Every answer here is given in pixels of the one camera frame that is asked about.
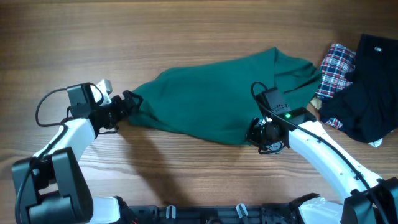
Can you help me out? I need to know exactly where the green cloth bag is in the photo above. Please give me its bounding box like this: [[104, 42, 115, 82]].
[[129, 47, 322, 145]]

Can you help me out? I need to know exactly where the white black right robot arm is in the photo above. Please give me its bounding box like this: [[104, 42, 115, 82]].
[[246, 108, 397, 223]]

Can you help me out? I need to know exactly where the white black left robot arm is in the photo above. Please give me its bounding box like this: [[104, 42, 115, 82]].
[[12, 83, 143, 223]]

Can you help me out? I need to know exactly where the dark navy garment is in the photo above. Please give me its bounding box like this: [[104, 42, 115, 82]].
[[319, 34, 397, 143]]

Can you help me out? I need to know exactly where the plaid checkered shirt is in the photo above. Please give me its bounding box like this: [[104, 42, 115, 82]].
[[312, 44, 356, 110]]

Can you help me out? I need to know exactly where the white paper piece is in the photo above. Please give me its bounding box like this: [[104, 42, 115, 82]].
[[369, 139, 382, 147]]

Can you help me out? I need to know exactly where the black aluminium mounting rail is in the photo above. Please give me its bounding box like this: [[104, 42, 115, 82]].
[[129, 203, 301, 224]]

